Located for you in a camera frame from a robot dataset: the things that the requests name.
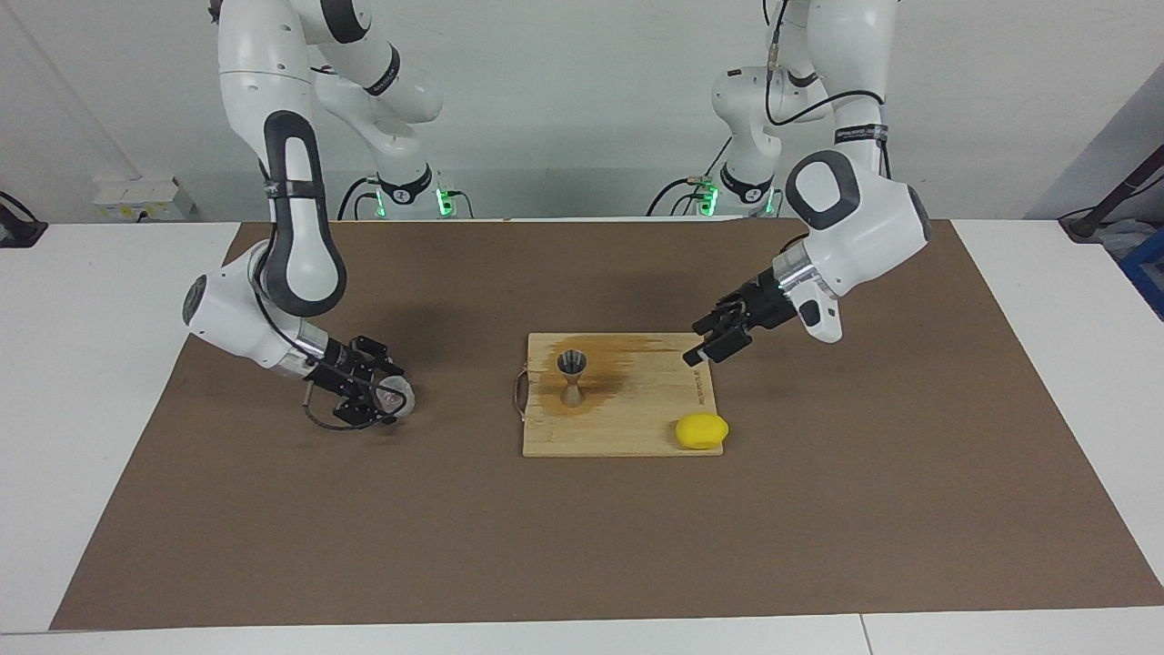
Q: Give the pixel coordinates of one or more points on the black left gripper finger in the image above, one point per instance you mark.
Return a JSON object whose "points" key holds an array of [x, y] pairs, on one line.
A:
{"points": [[718, 320], [723, 347]]}

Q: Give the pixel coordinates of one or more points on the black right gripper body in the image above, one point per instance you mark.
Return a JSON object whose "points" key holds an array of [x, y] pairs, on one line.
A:
{"points": [[346, 375]]}

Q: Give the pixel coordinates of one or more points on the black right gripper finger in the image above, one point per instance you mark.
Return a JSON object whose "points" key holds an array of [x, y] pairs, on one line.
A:
{"points": [[380, 355], [364, 414]]}

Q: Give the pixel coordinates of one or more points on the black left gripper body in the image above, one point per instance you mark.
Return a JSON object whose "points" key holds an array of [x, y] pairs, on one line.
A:
{"points": [[764, 305]]}

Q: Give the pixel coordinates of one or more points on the small clear glass cup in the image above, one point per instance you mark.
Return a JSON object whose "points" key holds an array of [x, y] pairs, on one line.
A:
{"points": [[398, 393]]}

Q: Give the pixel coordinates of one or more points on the steel double jigger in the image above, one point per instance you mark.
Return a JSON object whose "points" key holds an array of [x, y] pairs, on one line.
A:
{"points": [[572, 387]]}

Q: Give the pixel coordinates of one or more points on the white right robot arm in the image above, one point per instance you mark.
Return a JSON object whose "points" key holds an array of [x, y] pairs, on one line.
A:
{"points": [[245, 309]]}

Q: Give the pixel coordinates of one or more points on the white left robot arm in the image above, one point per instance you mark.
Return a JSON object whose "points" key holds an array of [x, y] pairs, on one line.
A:
{"points": [[855, 218]]}

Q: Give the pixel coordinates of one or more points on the yellow lemon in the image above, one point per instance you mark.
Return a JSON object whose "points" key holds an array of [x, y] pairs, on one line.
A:
{"points": [[701, 431]]}

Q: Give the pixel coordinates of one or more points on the wooden cutting board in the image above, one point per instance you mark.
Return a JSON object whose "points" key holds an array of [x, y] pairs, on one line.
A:
{"points": [[637, 418]]}

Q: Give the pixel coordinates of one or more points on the brown table mat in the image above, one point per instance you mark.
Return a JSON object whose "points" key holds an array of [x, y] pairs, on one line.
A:
{"points": [[582, 537]]}

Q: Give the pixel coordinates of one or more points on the black stand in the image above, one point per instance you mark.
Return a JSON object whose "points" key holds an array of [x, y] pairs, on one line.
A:
{"points": [[1114, 196]]}

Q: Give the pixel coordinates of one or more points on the blue box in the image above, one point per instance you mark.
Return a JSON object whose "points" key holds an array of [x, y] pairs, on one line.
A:
{"points": [[1148, 273]]}

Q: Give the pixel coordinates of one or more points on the white wall power strip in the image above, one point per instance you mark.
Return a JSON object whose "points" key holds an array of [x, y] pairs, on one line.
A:
{"points": [[145, 200]]}

